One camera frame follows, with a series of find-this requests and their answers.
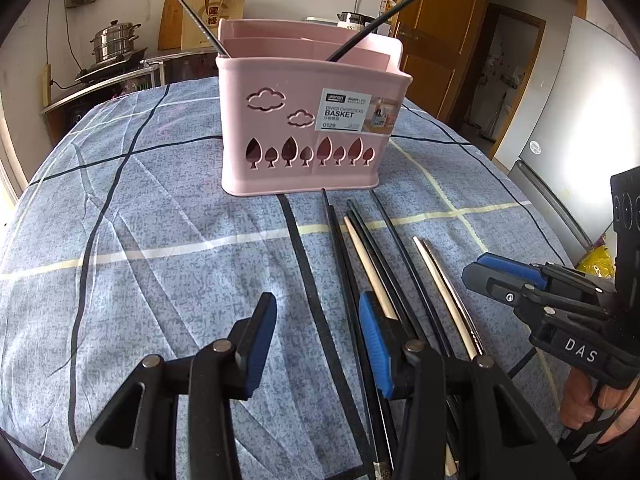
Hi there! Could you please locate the metal table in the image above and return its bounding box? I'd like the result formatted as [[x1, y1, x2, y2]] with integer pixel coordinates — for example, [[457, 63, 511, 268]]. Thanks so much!
[[141, 49, 221, 87]]

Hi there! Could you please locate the black chopstick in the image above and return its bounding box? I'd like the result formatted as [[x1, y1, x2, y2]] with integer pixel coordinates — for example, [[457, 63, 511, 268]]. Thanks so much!
[[370, 188, 454, 359], [327, 0, 451, 63], [321, 188, 388, 480], [327, 205, 397, 480], [347, 198, 427, 345], [175, 0, 231, 59]]

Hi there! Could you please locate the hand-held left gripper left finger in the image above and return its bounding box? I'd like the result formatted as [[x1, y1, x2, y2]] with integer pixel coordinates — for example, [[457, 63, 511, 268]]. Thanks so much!
[[55, 291, 278, 480]]

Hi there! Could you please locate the blue checked blanket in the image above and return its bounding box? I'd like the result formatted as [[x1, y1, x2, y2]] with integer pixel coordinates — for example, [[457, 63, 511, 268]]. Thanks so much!
[[0, 77, 587, 480]]

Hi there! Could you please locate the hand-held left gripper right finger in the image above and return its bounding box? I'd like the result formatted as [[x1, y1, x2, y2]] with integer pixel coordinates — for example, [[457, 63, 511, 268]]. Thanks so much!
[[358, 291, 576, 480]]

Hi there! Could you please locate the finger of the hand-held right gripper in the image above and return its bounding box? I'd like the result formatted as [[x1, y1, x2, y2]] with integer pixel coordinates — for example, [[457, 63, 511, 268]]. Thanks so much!
[[461, 264, 612, 342], [476, 253, 617, 297]]

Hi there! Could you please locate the brown paper bag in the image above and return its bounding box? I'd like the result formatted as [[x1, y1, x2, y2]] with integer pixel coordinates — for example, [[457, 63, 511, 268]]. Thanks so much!
[[180, 0, 247, 51]]

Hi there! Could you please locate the brown wooden door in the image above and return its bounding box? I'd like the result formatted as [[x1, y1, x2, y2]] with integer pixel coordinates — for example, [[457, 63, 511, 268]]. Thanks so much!
[[389, 0, 494, 127]]

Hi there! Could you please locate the silver refrigerator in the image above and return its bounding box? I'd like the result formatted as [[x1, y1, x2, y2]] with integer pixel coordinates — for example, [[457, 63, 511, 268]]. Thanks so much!
[[492, 15, 640, 252]]

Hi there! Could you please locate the white electric kettle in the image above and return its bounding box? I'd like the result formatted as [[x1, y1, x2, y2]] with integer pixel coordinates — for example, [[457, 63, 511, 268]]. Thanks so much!
[[336, 10, 374, 30]]

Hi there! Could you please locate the steel steamer pot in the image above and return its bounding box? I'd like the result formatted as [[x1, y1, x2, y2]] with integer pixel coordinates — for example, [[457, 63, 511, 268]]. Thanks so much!
[[90, 19, 144, 64]]

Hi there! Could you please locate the light wooden chopstick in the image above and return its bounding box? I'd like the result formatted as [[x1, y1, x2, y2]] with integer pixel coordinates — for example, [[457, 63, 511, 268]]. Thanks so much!
[[343, 216, 400, 322], [413, 236, 479, 361]]

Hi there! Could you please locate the person's right hand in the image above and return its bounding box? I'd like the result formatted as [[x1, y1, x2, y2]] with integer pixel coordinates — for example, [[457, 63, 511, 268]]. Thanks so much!
[[558, 374, 640, 447]]

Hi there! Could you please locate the black induction cooker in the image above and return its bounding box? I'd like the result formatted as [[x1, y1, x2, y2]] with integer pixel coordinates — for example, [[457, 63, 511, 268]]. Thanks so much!
[[75, 48, 149, 84]]

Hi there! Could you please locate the pink plastic chopstick basket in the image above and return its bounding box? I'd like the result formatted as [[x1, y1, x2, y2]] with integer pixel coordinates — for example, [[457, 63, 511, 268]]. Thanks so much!
[[216, 19, 414, 198]]

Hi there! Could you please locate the wooden cutting board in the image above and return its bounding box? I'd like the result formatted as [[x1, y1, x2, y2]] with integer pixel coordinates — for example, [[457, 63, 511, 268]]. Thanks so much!
[[158, 0, 201, 51]]

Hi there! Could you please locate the yellow plastic bag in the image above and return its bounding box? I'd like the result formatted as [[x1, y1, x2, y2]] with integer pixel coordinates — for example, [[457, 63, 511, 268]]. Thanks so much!
[[575, 242, 616, 279]]

